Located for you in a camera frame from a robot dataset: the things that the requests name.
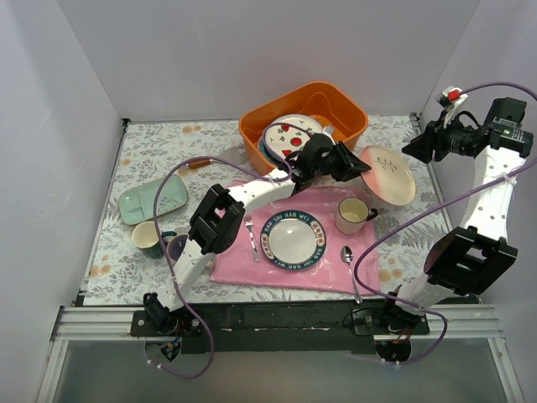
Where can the silver fork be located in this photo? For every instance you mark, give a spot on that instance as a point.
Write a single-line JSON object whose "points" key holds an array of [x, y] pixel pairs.
{"points": [[248, 222]]}

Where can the pink bottom plate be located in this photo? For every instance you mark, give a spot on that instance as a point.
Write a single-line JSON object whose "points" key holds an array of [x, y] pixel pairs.
{"points": [[389, 177]]}

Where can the white watermelon pattern plate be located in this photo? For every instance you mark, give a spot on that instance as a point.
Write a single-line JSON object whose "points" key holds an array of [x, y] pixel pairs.
{"points": [[279, 144]]}

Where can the green rectangular ceramic plate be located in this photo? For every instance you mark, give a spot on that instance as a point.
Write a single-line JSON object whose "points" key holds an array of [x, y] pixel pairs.
{"points": [[137, 204]]}

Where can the pink purple ceramic mug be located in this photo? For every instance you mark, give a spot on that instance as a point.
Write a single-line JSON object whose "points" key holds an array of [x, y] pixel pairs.
{"points": [[175, 247]]}

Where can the beige enamel mug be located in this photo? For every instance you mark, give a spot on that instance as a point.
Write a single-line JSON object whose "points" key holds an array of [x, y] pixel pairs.
{"points": [[352, 214]]}

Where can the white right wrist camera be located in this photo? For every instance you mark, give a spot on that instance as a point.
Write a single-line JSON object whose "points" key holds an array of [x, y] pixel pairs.
{"points": [[451, 100]]}

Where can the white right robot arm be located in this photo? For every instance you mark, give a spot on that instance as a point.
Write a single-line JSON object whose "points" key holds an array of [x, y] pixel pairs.
{"points": [[476, 253]]}

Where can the silver spoon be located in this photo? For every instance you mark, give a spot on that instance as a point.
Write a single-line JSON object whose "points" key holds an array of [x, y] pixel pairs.
{"points": [[347, 258]]}

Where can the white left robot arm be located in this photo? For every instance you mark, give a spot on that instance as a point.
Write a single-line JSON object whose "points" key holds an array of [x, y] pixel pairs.
{"points": [[215, 224]]}

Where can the green rimmed white plate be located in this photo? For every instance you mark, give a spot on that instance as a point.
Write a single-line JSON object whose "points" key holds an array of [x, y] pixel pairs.
{"points": [[293, 240]]}

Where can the orange plastic bin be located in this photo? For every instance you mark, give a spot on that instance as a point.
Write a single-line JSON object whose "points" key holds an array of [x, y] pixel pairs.
{"points": [[319, 100]]}

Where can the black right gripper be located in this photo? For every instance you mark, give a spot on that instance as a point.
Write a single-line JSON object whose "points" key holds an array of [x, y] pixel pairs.
{"points": [[433, 137]]}

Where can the pink satin placemat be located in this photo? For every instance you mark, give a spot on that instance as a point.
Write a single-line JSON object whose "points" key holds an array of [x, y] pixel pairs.
{"points": [[236, 266]]}

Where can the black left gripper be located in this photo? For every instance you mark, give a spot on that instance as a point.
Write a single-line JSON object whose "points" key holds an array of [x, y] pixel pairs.
{"points": [[343, 159]]}

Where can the wooden handled metal spatula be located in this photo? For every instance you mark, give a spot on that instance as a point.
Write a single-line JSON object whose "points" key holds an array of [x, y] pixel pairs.
{"points": [[232, 155]]}

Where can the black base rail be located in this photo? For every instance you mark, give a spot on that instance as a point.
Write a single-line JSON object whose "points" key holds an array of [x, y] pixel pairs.
{"points": [[277, 326]]}

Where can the dark green mug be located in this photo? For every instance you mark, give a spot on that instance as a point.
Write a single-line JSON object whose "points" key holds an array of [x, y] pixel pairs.
{"points": [[146, 238]]}

